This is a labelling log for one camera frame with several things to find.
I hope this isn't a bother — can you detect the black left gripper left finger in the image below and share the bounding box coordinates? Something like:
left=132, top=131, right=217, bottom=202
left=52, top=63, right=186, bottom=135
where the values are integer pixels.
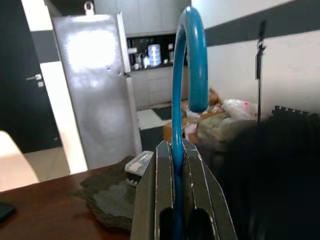
left=129, top=140, right=176, bottom=240

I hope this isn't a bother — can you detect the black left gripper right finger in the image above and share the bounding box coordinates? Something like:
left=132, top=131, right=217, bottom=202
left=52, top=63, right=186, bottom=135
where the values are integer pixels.
left=182, top=142, right=238, bottom=240

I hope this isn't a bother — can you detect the dark navy garment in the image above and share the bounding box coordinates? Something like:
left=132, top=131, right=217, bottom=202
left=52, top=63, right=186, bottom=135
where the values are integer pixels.
left=211, top=116, right=320, bottom=240

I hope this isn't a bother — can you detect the blue plastic hanger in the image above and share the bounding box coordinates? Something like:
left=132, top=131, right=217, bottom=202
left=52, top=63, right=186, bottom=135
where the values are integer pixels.
left=170, top=6, right=209, bottom=240

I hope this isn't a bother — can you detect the clear plastic parts box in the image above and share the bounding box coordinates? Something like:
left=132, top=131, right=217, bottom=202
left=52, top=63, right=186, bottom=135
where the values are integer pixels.
left=124, top=150, right=154, bottom=187

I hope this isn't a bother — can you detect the grey felt cloth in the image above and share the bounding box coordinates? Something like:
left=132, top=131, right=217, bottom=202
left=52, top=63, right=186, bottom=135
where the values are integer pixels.
left=67, top=155, right=141, bottom=231

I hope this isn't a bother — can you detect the olive green cloth bundle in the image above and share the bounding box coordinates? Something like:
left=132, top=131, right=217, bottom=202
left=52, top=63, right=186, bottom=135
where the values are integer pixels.
left=197, top=117, right=251, bottom=151

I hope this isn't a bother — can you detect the open cardboard box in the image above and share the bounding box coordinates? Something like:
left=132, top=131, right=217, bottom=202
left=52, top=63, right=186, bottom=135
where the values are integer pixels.
left=162, top=99, right=226, bottom=146

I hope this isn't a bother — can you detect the black kitchen floor mat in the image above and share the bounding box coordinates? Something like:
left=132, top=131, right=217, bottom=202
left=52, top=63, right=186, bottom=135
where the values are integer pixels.
left=151, top=106, right=174, bottom=121

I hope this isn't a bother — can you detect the white plastic bag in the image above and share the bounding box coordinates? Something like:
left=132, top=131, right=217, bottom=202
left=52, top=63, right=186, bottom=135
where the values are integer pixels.
left=222, top=98, right=260, bottom=121

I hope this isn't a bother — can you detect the grey kitchen cabinet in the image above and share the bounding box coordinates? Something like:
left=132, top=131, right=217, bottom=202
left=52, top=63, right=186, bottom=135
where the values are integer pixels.
left=126, top=32, right=191, bottom=112

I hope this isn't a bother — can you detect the black interlocking foam mat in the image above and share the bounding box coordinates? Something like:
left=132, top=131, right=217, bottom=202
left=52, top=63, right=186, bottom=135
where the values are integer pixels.
left=271, top=104, right=320, bottom=121

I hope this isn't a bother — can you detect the silver refrigerator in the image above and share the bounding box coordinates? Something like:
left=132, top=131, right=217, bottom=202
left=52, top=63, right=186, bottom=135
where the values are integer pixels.
left=51, top=11, right=143, bottom=171

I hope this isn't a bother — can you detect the blue white canister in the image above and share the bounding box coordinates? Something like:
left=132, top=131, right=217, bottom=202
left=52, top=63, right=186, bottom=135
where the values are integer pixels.
left=147, top=44, right=161, bottom=68

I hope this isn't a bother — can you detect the black phone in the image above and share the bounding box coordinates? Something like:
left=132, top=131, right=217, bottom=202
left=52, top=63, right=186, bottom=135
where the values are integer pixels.
left=0, top=201, right=17, bottom=223

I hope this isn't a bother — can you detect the black door silver handle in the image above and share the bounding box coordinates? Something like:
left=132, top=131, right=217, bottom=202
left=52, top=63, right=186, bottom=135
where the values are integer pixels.
left=0, top=0, right=63, bottom=155

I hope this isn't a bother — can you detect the small white security camera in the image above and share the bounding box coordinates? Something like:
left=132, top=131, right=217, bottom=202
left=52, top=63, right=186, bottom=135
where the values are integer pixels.
left=83, top=0, right=95, bottom=15

